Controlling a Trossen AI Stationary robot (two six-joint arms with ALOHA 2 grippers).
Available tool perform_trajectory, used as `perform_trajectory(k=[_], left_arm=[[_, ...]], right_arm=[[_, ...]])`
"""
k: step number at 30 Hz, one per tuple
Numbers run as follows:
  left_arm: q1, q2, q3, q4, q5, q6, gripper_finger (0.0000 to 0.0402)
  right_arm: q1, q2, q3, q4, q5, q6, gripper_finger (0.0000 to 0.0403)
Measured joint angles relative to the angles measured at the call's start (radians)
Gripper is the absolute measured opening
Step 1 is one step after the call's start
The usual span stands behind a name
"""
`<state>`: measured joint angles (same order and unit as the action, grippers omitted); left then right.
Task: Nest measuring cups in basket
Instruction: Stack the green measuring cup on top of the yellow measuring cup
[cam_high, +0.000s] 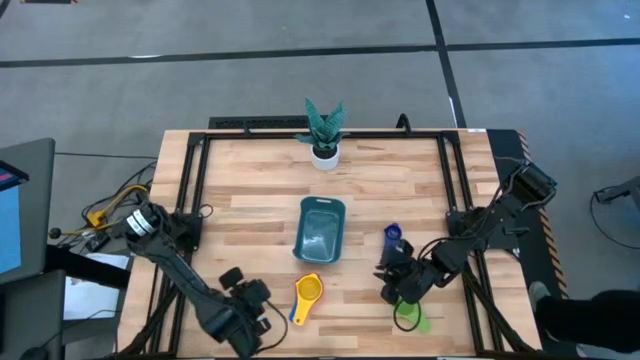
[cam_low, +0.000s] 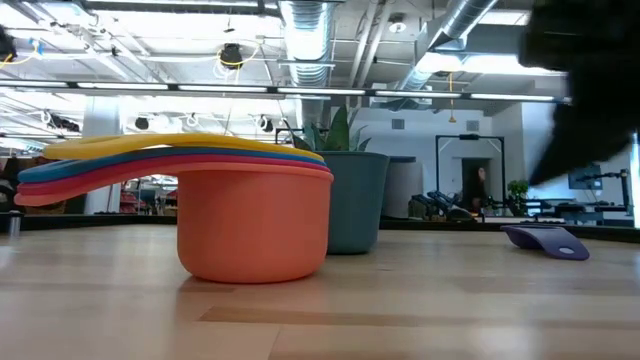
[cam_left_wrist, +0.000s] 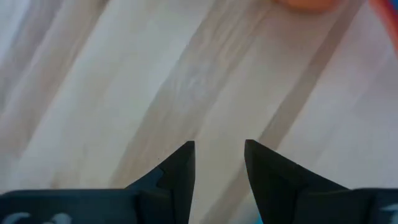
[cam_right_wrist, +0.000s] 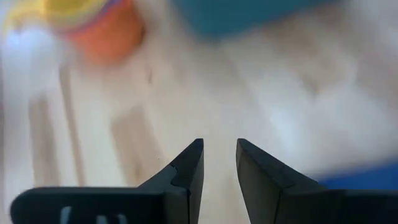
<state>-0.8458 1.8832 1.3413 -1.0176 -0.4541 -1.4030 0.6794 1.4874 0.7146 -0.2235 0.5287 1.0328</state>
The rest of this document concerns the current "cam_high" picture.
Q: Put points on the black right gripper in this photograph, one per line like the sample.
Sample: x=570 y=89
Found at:
x=415 y=280

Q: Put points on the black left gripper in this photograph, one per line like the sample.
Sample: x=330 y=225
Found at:
x=250 y=305

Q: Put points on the purple measuring cup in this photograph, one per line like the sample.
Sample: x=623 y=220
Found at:
x=393 y=232

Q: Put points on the green measuring cup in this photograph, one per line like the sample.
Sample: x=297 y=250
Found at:
x=425 y=325

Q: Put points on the yellow measuring cup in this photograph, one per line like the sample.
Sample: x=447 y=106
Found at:
x=308 y=290

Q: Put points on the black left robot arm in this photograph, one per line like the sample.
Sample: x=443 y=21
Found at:
x=175 y=270

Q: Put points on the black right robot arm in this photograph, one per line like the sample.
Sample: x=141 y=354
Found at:
x=500 y=215

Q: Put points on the teal plastic basket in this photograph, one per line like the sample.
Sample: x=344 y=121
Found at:
x=320 y=235

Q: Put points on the black mat with striped edge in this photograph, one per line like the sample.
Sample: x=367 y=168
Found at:
x=537 y=260

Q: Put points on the white paper sheet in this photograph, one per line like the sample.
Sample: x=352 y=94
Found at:
x=95 y=295

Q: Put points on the black desk bar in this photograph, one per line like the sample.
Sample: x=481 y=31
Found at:
x=90 y=267

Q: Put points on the green plant in white pot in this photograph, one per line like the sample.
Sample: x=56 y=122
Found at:
x=325 y=130

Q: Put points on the black perforated strip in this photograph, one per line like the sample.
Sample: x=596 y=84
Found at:
x=260 y=122

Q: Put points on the person's leg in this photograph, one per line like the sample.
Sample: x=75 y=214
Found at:
x=595 y=317

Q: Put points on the monitor with blue screen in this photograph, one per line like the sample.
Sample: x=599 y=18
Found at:
x=10 y=225

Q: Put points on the black stand base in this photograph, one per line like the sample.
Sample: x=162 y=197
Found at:
x=622 y=190

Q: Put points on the black metal table frame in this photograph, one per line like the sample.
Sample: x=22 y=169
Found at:
x=250 y=135

